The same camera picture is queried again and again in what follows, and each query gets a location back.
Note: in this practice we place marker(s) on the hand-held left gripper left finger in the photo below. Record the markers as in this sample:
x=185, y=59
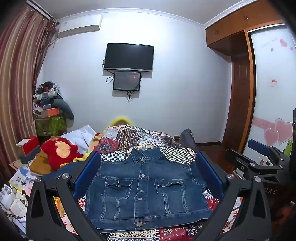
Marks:
x=89, y=172

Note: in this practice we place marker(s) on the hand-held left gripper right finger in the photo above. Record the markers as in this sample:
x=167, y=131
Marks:
x=209, y=172

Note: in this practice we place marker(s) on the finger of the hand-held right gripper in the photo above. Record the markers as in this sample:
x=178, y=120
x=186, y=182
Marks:
x=242, y=162
x=259, y=145

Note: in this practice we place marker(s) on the blue denim jacket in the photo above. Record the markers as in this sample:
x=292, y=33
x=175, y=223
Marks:
x=148, y=185

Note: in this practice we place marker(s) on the yellow blanket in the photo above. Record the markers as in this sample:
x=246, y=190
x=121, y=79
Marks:
x=78, y=159

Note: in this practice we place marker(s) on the green bottle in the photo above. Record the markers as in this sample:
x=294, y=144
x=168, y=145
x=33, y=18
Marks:
x=288, y=149

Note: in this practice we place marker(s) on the white sliding door with hearts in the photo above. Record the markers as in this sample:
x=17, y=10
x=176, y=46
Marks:
x=272, y=111

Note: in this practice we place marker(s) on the white cloth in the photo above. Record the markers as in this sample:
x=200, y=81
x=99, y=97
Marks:
x=79, y=136

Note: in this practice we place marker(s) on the red plush toy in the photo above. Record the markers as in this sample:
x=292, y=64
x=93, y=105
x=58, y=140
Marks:
x=53, y=158

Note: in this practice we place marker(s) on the dark grey bag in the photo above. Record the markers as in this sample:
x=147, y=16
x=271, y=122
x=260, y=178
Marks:
x=187, y=138

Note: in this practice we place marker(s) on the brown wooden board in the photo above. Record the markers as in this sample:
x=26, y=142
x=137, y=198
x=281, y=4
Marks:
x=40, y=164

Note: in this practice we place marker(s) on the patchwork printed bed cover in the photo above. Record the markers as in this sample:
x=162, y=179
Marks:
x=138, y=139

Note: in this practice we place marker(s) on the grey box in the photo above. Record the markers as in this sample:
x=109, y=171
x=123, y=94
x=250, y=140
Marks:
x=30, y=157

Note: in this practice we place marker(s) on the yellow plush pillow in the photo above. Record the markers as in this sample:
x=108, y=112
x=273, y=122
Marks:
x=120, y=120

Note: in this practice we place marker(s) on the red and white sticker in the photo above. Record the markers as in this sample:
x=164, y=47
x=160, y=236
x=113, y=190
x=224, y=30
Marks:
x=273, y=82

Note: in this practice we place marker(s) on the red box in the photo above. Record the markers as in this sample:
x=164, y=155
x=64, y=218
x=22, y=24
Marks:
x=29, y=144

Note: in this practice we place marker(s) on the pile of papers and booklets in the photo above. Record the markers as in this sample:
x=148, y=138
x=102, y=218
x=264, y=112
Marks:
x=18, y=183

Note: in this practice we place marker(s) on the orange shoe box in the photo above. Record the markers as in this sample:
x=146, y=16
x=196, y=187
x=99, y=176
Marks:
x=49, y=112

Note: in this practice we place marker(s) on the pile of clutter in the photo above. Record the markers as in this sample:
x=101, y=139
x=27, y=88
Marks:
x=47, y=90

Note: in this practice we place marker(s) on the striped brown curtain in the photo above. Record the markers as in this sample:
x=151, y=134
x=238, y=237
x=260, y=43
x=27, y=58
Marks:
x=20, y=81

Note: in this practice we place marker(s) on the wooden wardrobe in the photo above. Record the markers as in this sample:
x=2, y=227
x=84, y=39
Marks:
x=231, y=30

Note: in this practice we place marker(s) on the white air conditioner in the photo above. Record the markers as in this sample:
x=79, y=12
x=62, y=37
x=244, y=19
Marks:
x=78, y=26

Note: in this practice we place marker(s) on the small black wall monitor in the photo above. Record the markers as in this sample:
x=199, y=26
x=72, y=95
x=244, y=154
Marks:
x=127, y=80

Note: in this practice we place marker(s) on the black wall television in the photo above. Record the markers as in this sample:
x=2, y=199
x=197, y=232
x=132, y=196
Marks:
x=129, y=56

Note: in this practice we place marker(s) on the white curtain rail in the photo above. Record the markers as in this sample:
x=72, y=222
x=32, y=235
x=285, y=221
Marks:
x=39, y=8

